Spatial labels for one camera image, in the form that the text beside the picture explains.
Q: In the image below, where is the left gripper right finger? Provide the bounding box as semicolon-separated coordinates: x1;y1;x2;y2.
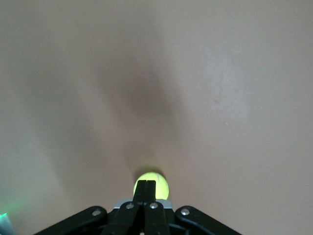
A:
146;180;243;235

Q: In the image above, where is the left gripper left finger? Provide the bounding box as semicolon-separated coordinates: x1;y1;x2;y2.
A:
36;180;147;235

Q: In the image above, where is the yellow-green tennis ball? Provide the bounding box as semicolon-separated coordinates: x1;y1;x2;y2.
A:
132;172;170;200

